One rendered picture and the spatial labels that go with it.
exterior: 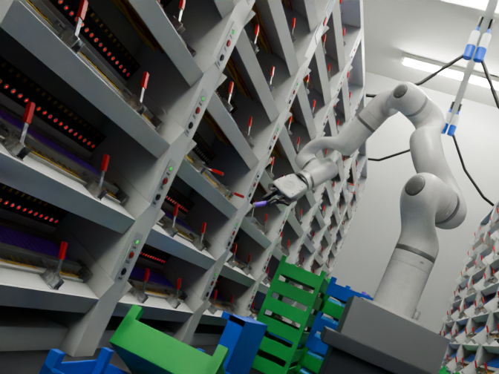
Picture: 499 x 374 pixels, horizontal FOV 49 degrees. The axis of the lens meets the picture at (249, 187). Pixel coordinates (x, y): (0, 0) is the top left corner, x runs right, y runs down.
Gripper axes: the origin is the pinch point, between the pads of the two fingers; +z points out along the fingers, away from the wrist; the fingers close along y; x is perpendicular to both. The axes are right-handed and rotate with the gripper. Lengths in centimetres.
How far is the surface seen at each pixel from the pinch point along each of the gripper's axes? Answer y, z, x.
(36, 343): 30, 91, -40
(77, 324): 27, 81, -34
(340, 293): 27, -23, 50
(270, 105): -17.1, -11.2, -27.7
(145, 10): 8, 48, -94
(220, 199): 0.7, 22.4, -15.6
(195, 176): 6, 35, -38
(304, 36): -36, -42, -36
